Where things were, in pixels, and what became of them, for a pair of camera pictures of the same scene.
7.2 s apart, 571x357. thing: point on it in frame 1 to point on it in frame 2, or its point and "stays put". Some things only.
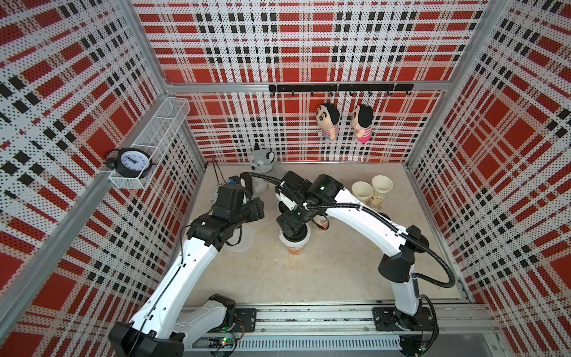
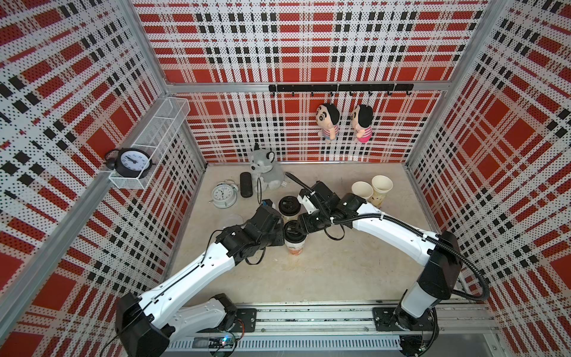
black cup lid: x=299 y=236 stays put
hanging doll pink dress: x=362 y=118 stays put
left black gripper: x=256 y=209 to x=279 y=230
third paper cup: x=363 y=191 stays put
